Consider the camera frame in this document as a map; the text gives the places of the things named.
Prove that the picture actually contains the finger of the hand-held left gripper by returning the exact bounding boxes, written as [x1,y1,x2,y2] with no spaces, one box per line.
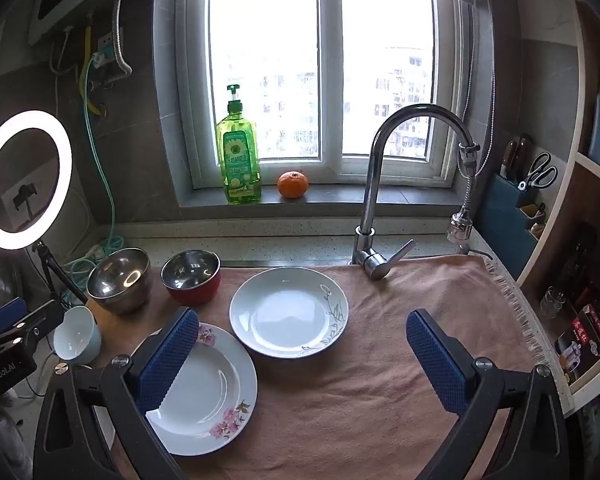
[0,296,29,337]
[0,300,67,358]

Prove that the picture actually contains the white plate grey leaves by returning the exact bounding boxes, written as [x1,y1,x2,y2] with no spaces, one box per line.
[229,267,350,359]

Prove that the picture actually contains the red steel-lined bowl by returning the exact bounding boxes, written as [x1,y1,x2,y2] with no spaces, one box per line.
[160,249,222,307]

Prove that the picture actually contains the black handled scissors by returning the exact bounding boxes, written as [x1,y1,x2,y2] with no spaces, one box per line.
[517,152,558,191]

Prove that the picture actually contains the printed cardboard box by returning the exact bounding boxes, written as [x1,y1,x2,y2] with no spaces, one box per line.
[552,305,600,386]

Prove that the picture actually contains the blind bead chain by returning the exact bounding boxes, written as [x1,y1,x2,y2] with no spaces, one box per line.
[460,2,497,183]

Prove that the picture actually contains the glass pot lid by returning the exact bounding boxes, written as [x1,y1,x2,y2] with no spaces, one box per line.
[0,257,23,313]

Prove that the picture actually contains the light blue ceramic bowl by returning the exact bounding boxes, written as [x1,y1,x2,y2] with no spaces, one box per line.
[53,305,102,366]

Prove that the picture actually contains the wall outlet with plug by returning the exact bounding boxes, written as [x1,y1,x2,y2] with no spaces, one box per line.
[91,35,123,68]

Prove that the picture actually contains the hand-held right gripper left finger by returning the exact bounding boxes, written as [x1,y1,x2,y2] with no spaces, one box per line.
[32,306,201,480]

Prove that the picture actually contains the dark handled knife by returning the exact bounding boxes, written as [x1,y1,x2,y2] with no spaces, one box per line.
[510,133,535,181]
[501,141,518,178]

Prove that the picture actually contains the white plate pink flowers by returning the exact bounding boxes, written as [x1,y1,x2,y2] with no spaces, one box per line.
[130,321,258,457]

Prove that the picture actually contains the pink towel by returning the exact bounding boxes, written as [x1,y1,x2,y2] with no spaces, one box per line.
[87,254,573,480]

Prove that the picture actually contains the white ring light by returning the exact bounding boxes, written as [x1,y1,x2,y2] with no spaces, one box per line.
[0,110,73,251]

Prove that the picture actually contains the stainless steel bowl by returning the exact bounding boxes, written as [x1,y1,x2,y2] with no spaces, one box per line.
[86,247,152,315]

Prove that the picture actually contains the faucet sprayer extension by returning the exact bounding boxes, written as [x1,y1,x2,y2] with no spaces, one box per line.
[446,144,482,244]

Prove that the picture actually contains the white framed window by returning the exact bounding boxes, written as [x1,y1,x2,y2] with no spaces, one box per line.
[175,0,473,191]

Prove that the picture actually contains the green hose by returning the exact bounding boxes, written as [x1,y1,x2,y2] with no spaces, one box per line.
[55,57,126,306]

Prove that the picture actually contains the green dish soap bottle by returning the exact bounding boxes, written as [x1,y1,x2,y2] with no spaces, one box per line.
[215,83,262,206]

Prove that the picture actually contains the chrome faucet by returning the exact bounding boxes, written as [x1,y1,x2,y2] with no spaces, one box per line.
[351,103,473,281]

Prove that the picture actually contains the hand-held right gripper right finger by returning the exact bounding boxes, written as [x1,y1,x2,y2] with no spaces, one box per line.
[406,310,571,480]

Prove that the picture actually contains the black tripod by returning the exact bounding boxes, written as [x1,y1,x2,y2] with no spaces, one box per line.
[32,241,88,306]

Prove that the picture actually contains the clear glass cup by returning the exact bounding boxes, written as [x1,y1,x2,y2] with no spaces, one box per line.
[540,286,566,318]

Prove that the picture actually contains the orange tangerine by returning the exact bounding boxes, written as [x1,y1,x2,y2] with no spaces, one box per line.
[277,170,310,199]

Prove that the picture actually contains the blue knife holder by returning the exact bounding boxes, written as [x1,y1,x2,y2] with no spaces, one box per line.
[475,172,548,281]

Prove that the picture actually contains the yellow hose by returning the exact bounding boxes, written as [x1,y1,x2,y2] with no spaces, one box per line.
[79,27,108,117]

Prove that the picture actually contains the metal flexible hose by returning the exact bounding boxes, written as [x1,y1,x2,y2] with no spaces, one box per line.
[111,0,132,78]

